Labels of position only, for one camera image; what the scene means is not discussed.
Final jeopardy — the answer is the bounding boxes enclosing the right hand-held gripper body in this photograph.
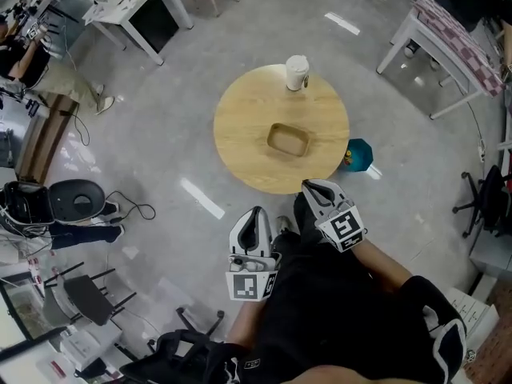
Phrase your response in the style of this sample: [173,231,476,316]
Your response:
[314,194,368,254]

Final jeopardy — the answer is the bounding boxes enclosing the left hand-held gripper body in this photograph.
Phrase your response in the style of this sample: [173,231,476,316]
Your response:
[225,250,282,302]

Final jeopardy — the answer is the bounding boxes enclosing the blue trash bin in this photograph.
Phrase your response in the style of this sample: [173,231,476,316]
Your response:
[342,138,374,173]

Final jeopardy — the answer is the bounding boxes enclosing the brown rectangular container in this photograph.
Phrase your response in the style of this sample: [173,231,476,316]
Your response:
[266,122,314,158]

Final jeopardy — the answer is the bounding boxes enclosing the person's right forearm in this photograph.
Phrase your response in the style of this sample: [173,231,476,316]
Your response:
[348,238,414,295]

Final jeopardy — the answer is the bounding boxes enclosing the person's left forearm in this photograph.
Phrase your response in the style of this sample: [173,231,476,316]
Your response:
[226,298,270,348]

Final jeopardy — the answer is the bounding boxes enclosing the person's white shoe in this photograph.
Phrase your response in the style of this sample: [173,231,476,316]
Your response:
[275,215,294,236]

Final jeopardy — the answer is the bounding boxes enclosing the person's black clothing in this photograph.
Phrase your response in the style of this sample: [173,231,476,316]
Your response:
[207,193,469,384]

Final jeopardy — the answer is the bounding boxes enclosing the round wooden table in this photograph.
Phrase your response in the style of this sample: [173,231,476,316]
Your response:
[213,63,351,195]

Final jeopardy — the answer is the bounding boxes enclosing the black office chair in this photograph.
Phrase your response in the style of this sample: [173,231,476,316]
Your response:
[118,306,249,384]
[451,165,512,239]

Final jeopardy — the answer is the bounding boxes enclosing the white paper cup with lid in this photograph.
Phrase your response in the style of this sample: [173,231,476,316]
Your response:
[285,54,311,92]

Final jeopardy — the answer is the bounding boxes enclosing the white cardboard boxes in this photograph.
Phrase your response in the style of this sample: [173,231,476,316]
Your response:
[442,286,501,354]

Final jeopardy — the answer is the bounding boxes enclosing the white table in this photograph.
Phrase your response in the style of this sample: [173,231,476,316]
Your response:
[375,8,487,120]

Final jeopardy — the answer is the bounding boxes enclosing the white flat box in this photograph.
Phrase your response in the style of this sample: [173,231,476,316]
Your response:
[58,325,122,370]

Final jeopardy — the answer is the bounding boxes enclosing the black round stool seat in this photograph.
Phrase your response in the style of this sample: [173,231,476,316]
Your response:
[49,178,107,220]

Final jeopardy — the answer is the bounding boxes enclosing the checkered red white cloth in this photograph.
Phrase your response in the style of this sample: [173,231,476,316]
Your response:
[411,0,506,98]

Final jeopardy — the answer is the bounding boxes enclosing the open black case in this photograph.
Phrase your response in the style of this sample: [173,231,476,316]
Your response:
[1,180,56,227]

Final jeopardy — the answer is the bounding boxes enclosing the brown wooden bench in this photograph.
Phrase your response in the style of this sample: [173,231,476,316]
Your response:
[14,93,79,184]

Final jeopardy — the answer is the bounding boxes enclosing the black floor cable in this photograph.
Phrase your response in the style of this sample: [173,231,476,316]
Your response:
[59,104,91,147]
[104,190,157,222]

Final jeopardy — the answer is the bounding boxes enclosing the black metal frame chair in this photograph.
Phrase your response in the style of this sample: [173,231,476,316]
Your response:
[42,261,138,327]

